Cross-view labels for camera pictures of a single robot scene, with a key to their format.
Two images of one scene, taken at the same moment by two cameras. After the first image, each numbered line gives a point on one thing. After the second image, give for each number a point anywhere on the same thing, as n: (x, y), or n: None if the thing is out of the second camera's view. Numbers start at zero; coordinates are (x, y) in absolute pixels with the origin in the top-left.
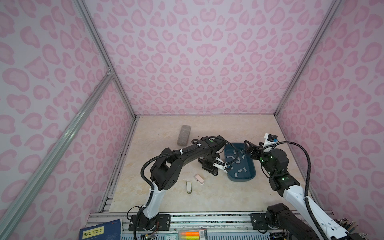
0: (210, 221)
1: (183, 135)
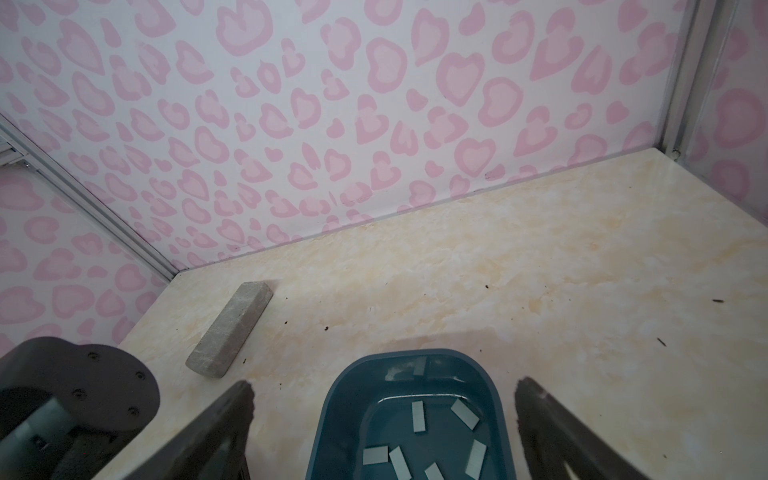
0: None
1: (218, 345)
